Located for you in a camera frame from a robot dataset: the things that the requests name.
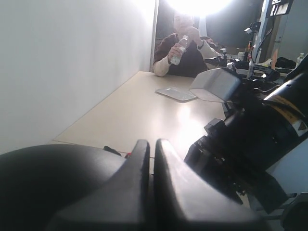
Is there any cluttered background desk equipment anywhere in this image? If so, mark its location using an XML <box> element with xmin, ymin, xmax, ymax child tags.
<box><xmin>204</xmin><ymin>0</ymin><xmax>308</xmax><ymax>82</ymax></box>

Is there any clear plastic water bottle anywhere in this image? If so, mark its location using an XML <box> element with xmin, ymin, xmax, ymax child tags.
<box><xmin>170</xmin><ymin>35</ymin><xmax>190</xmax><ymax>65</ymax></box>

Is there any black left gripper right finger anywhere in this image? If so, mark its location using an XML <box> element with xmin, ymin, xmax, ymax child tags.
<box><xmin>154</xmin><ymin>139</ymin><xmax>265</xmax><ymax>231</ymax></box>

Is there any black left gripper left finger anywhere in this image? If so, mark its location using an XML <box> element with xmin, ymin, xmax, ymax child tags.
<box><xmin>51</xmin><ymin>140</ymin><xmax>150</xmax><ymax>231</ymax></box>

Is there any white tray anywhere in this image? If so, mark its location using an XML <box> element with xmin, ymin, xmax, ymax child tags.
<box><xmin>155</xmin><ymin>87</ymin><xmax>197</xmax><ymax>103</ymax></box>

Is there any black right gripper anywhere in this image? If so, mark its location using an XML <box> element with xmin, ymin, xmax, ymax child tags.
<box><xmin>184</xmin><ymin>117</ymin><xmax>255</xmax><ymax>204</ymax></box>

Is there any seated person drinking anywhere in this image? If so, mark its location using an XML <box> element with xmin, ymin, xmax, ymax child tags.
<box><xmin>153</xmin><ymin>12</ymin><xmax>219</xmax><ymax>77</ymax></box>

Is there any black helmet with tinted visor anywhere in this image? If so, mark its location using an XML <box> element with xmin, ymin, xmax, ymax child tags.
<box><xmin>0</xmin><ymin>144</ymin><xmax>125</xmax><ymax>231</ymax></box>

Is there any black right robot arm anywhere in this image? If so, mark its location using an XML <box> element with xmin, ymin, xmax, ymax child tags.
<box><xmin>184</xmin><ymin>58</ymin><xmax>308</xmax><ymax>210</ymax></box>

